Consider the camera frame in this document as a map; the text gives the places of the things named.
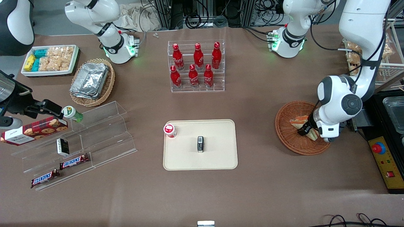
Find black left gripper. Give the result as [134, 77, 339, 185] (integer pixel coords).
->
[298, 108, 320, 137]

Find triangular sandwich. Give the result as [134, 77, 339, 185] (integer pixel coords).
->
[290, 115, 319, 141]

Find brown round wicker basket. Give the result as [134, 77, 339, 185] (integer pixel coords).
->
[275, 101, 334, 155]

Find light oval wicker basket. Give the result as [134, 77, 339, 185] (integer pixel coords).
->
[69, 58, 115, 107]

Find cream plastic tray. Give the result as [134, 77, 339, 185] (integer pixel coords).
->
[163, 119, 238, 171]

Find green bottle white cap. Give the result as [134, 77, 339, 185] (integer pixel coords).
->
[62, 106, 84, 123]

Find red tartan cookie box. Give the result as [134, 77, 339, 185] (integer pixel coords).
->
[0, 116, 68, 146]

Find white rectangular snack bin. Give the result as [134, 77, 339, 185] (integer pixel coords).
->
[21, 45, 79, 77]

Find small black white box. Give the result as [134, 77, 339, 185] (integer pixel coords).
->
[56, 138, 70, 156]

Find stacked aluminium foil trays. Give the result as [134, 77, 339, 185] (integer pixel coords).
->
[70, 63, 109, 100]

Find yellow snack packet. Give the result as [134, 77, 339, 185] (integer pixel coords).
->
[24, 55, 37, 72]

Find Snickers chocolate bar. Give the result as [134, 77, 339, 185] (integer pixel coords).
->
[31, 169, 60, 189]
[60, 154, 90, 170]

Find clear acrylic step shelf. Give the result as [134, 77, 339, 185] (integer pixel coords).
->
[11, 101, 138, 191]

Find black equipment base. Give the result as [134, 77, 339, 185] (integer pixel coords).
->
[360, 90, 404, 189]

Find bagged bread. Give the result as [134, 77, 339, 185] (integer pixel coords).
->
[344, 41, 363, 75]
[383, 34, 394, 60]

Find clear plastic container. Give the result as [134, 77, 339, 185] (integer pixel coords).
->
[383, 96, 404, 134]

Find yellow emergency stop box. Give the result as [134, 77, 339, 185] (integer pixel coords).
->
[368, 136, 404, 194]

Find clear acrylic bottle rack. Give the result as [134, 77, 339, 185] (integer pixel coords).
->
[168, 40, 225, 93]

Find red cola bottle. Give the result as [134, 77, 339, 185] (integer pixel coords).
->
[211, 42, 222, 70]
[204, 64, 214, 88]
[170, 66, 182, 89]
[172, 44, 184, 70]
[193, 43, 204, 70]
[188, 64, 199, 88]

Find small red-capped white bottle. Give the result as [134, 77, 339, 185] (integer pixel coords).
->
[163, 124, 177, 138]

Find crumpled beige cloth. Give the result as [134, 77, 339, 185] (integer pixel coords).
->
[119, 3, 162, 32]

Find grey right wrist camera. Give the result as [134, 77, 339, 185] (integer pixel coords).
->
[0, 117, 23, 129]

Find grey metal bracket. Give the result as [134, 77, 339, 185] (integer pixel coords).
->
[346, 109, 374, 131]

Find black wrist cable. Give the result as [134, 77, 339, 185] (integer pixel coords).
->
[310, 0, 389, 85]

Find black cable at table edge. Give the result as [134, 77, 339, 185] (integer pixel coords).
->
[316, 213, 404, 227]

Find aluminium frame with cables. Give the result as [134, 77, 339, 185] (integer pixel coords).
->
[139, 0, 284, 30]

